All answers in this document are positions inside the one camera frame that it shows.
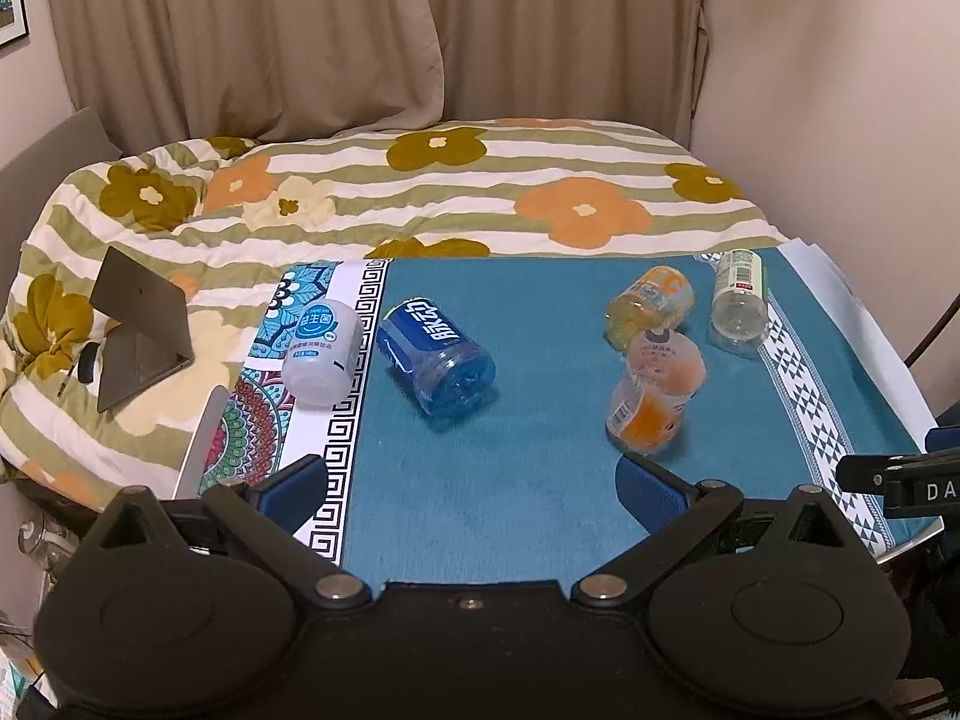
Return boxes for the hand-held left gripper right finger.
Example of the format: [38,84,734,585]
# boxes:
[570,453,865,609]

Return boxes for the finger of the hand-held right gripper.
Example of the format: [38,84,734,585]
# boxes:
[835,451,893,497]

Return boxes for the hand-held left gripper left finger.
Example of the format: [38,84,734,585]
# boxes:
[84,455,373,609]

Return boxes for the orange drink plastic bottle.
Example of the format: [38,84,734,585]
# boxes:
[605,329,708,455]

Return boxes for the silver laptop edge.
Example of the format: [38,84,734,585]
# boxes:
[172,385,230,501]

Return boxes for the teal patterned mat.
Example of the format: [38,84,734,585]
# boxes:
[196,250,940,584]

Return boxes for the white plastic bottle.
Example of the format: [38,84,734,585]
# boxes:
[281,299,363,408]

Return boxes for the white sheet under mat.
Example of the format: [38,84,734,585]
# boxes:
[780,235,940,432]

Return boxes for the yellow label plastic bottle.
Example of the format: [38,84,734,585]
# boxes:
[605,264,697,353]

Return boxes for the blue plastic bottle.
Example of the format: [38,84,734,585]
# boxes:
[375,298,497,418]

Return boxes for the clear bottle white label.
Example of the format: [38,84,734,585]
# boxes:
[708,248,772,353]

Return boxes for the grey folded laptop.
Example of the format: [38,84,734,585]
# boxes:
[88,245,197,414]

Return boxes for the floral striped blanket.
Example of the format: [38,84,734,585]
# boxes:
[0,117,793,512]

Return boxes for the grey headboard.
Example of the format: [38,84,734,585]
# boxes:
[0,106,125,192]

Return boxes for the beige curtain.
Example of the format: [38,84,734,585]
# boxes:
[41,0,710,156]

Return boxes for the black cable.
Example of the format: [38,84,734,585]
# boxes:
[903,291,960,370]

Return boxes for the framed wall picture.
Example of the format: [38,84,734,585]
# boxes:
[0,0,31,55]

